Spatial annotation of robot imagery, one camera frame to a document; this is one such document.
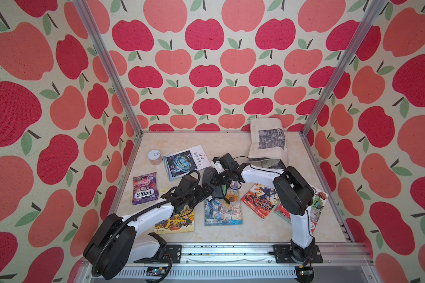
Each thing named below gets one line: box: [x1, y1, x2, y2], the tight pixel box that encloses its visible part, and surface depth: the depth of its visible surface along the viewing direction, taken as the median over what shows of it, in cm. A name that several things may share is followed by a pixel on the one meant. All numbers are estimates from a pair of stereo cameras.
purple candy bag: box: [132, 172, 159, 206], surface depth 95 cm
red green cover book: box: [307, 186, 329, 234], surface depth 87 cm
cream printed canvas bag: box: [248, 117, 289, 170], surface depth 110 cm
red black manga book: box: [240, 183, 281, 220], surface depth 90 cm
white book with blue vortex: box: [162, 145, 212, 182], surface depth 107 cm
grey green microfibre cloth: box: [201, 166, 231, 205], surface depth 90 cm
